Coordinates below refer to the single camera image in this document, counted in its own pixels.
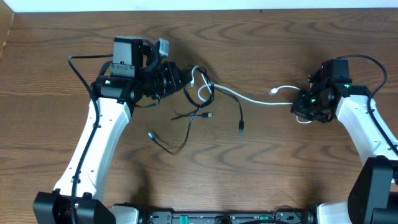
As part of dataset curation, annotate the thin black usb cable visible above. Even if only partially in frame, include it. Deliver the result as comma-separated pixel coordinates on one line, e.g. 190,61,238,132
147,102,214,156

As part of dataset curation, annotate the white usb cable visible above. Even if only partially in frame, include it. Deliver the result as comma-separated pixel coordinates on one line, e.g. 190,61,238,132
190,65,313,124

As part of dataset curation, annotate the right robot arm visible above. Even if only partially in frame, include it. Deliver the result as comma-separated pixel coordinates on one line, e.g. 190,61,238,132
290,55,397,223

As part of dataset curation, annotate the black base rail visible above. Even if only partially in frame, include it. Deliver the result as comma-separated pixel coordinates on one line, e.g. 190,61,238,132
111,203,318,224

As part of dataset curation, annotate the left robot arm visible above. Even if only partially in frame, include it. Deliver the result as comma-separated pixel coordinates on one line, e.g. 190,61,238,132
33,35,192,223

